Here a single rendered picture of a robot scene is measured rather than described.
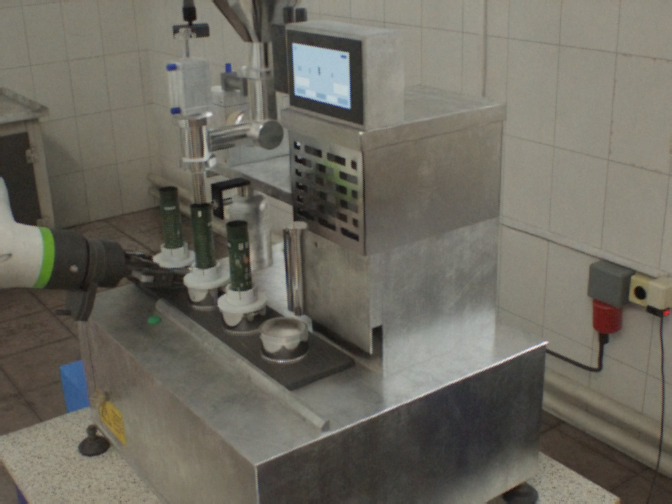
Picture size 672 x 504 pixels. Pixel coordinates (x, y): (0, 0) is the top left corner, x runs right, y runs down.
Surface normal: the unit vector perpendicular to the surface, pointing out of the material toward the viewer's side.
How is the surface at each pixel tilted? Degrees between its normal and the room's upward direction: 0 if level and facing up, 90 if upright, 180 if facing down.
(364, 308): 90
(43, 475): 0
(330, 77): 90
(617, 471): 0
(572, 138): 90
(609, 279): 90
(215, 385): 0
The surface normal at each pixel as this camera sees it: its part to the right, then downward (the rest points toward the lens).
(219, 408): -0.04, -0.93
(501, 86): -0.82, 0.24
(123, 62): 0.57, 0.29
